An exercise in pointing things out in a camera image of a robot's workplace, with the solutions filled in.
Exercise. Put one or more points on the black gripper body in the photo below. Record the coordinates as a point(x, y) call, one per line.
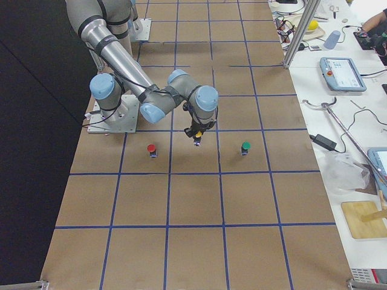
point(199, 127)

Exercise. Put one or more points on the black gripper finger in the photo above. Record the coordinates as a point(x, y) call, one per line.
point(189, 132)

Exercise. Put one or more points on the yellow push button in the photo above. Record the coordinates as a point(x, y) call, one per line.
point(197, 138)

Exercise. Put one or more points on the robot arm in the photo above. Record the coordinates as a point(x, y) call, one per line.
point(127, 91)

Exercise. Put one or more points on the red push button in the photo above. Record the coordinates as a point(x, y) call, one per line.
point(152, 149)

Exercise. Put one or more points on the green push button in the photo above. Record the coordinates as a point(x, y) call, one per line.
point(245, 147)

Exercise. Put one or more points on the person hand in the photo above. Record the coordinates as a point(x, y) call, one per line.
point(376, 24)

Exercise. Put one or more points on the black power adapter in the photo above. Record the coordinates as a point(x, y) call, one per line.
point(323, 142)

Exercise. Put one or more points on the metal rod with hook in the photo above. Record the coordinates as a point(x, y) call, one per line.
point(328, 107)

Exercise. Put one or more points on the clear plastic bag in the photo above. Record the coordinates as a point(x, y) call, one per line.
point(340, 171)

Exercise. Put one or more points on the blue teach pendant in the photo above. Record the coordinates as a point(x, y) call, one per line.
point(341, 74)
point(377, 155)

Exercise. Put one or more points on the yellow ball in tray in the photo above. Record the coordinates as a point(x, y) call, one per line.
point(313, 25)

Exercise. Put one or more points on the blue plastic cup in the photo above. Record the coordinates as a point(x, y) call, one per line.
point(332, 40)

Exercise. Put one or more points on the wooden cutting board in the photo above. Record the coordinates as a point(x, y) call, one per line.
point(364, 219)

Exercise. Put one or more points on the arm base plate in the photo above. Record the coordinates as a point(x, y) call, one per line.
point(123, 120)
point(140, 30)

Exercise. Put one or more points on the aluminium frame post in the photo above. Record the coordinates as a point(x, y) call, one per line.
point(307, 16)

